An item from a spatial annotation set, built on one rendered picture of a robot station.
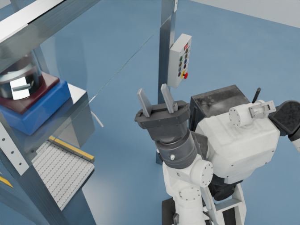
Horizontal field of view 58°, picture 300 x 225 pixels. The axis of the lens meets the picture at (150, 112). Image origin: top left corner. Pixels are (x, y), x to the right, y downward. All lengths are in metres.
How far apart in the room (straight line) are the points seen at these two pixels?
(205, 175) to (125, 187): 1.61
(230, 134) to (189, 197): 0.30
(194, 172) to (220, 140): 0.29
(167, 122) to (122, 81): 2.48
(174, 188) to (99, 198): 1.52
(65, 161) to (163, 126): 0.84
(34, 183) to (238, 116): 0.64
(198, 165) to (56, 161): 0.84
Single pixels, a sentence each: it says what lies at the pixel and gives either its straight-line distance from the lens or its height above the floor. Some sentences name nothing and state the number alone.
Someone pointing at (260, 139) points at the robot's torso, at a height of 1.27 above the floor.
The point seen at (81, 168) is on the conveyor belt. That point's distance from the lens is 1.32.
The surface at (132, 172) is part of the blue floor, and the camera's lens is 2.32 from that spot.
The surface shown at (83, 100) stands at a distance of 0.88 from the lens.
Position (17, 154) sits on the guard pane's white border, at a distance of 0.75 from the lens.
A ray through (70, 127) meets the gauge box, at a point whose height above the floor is 1.24.
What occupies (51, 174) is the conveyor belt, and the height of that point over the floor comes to 0.91.
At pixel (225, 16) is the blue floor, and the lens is 4.33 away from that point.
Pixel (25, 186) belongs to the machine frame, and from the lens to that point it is 0.86.
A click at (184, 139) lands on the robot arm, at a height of 1.52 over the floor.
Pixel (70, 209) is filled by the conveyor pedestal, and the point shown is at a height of 0.54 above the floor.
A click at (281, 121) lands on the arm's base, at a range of 1.09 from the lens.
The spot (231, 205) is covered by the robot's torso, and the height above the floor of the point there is 0.82.
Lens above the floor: 2.02
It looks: 48 degrees down
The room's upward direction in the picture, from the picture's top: straight up
